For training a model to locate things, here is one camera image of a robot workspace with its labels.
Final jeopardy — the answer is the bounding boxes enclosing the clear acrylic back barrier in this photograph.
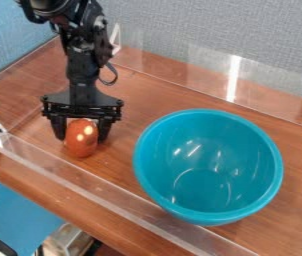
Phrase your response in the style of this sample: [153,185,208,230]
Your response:
[114,45,302,126]

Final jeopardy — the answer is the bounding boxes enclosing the brown toy mushroom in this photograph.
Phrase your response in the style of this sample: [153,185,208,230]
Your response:
[65,119,100,158]

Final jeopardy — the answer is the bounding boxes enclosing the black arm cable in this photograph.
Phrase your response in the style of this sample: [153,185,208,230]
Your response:
[97,62,120,87]

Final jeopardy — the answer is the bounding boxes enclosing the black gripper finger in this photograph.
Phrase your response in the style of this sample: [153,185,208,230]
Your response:
[51,116,67,140]
[98,119,113,142]

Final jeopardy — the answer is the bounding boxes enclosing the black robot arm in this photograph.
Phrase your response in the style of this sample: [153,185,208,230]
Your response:
[15,0,125,140]

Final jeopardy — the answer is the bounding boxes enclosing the grey box under table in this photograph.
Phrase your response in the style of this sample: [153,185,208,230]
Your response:
[34,223,94,256]

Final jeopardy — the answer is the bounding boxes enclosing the blue plastic bowl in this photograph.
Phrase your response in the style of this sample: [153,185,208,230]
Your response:
[133,109,285,226]

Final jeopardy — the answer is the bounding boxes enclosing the clear acrylic barrier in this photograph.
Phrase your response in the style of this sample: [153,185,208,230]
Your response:
[0,134,259,256]
[114,45,302,126]

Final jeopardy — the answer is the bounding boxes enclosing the clear acrylic corner bracket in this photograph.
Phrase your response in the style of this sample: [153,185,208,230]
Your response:
[110,24,122,55]

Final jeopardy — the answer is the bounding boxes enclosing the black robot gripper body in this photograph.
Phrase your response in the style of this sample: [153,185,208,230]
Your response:
[41,86,125,122]

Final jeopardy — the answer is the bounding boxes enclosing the clear acrylic front barrier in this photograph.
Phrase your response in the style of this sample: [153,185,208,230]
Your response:
[0,134,259,256]

